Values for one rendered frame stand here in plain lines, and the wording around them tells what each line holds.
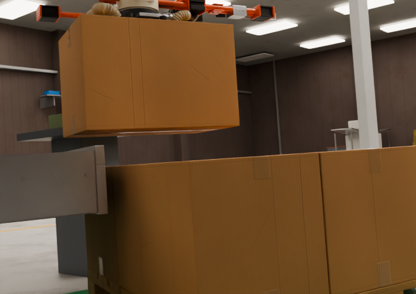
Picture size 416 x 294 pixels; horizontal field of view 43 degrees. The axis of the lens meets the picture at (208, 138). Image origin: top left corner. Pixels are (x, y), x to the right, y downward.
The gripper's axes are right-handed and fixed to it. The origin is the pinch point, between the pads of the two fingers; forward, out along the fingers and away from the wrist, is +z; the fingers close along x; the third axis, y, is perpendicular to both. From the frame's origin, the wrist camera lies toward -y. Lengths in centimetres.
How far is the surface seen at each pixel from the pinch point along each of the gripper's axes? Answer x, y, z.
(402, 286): -106, -17, 84
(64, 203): -75, 69, 39
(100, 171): -66, 58, 39
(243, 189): -73, 35, 84
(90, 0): 272, -201, -843
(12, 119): 51, -68, -1060
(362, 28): 45, -251, -154
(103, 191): -73, 57, 39
